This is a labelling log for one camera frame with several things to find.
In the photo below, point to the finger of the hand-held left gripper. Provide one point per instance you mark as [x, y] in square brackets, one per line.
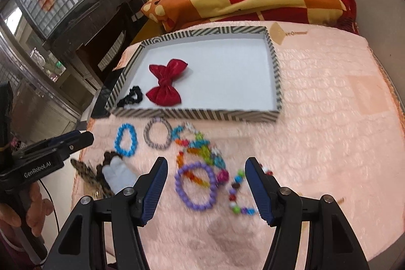
[68, 136]
[84, 140]

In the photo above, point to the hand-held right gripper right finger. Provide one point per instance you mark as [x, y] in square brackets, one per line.
[258, 191]

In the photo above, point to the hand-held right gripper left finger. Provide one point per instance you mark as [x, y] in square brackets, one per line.
[155, 191]

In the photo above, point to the brown scrunchie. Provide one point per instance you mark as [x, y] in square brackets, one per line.
[112, 156]

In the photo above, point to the leopard print bow clip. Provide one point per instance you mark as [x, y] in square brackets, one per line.
[84, 173]

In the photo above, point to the white scrunchie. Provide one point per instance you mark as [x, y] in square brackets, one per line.
[121, 176]

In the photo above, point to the striped shallow cardboard box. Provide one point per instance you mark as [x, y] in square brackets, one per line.
[221, 74]

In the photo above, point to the person's left forearm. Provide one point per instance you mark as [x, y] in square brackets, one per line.
[8, 252]

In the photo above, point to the person's left hand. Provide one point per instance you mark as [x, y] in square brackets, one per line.
[38, 206]

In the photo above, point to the steel cabinet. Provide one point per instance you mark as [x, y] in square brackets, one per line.
[47, 93]

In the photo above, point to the black scrunchie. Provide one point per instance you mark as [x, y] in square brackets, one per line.
[136, 92]

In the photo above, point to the pink plush mat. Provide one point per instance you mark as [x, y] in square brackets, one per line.
[332, 130]

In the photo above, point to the red satin bow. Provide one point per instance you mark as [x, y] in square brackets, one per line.
[166, 89]

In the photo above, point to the dark wooden cabinet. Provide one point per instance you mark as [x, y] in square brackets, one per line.
[95, 36]

